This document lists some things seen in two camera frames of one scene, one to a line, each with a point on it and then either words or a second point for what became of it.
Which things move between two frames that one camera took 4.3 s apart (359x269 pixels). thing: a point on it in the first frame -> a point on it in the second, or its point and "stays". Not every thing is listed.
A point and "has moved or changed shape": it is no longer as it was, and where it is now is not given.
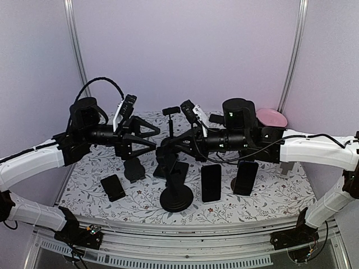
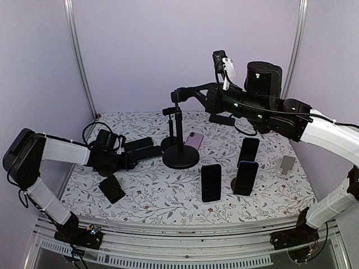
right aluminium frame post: (300, 21) stays
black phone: (214, 118) stays
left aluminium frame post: (70, 15) stays
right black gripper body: (234, 142) -> (216, 105)
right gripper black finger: (189, 139) -> (183, 94)
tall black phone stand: (174, 198) -> (180, 156)
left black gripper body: (91, 135) -> (114, 163)
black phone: (178, 175) -> (152, 152)
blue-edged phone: (245, 177) stays
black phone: (211, 182) stays
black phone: (164, 168) has moved or changed shape
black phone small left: (113, 188) stays
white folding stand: (286, 166) stays
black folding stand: (233, 184) stays
